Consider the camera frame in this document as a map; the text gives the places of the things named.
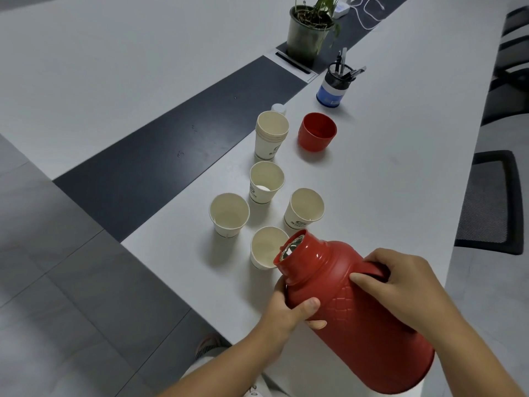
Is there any person's right hand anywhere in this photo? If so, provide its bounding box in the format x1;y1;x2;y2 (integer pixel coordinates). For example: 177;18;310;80
349;248;454;339

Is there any person's left hand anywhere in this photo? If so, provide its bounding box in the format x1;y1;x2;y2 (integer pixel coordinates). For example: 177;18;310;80
259;281;327;367

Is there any red thermos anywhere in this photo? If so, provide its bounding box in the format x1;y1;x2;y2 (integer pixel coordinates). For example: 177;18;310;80
273;229;435;395

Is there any white paper cup blue print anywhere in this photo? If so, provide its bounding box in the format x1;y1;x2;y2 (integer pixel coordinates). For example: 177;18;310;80
249;161;286;205
209;193;250;238
284;188;325;232
250;226;290;271

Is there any stack of white paper cups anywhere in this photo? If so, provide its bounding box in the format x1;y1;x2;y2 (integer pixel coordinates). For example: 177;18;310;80
254;111;290;161

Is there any red thermos lid cup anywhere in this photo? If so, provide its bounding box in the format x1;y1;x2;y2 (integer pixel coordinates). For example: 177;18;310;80
298;112;338;153

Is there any person's left forearm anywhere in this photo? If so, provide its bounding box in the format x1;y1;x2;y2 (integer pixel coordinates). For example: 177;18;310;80
156;334;290;397

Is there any person's grey shoe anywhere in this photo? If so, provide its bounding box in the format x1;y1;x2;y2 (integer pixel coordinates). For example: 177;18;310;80
194;332;232;360

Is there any white conference table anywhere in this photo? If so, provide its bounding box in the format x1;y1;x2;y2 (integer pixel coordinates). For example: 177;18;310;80
0;0;509;397

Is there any black mesh office chair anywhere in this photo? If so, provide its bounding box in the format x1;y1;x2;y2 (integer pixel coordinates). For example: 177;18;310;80
494;36;529;75
481;74;529;127
454;151;525;256
502;6;529;37

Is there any black mesh pen holder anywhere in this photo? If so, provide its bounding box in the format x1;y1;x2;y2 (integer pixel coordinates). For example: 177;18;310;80
316;63;355;108

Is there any potted green plant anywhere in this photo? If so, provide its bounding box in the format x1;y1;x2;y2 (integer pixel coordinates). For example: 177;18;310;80
286;0;343;67

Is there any silver table cable hatch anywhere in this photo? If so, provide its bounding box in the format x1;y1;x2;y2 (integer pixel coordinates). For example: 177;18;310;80
264;47;318;83

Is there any white charging cable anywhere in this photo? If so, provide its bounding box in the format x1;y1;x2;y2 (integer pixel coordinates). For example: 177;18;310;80
351;0;387;29

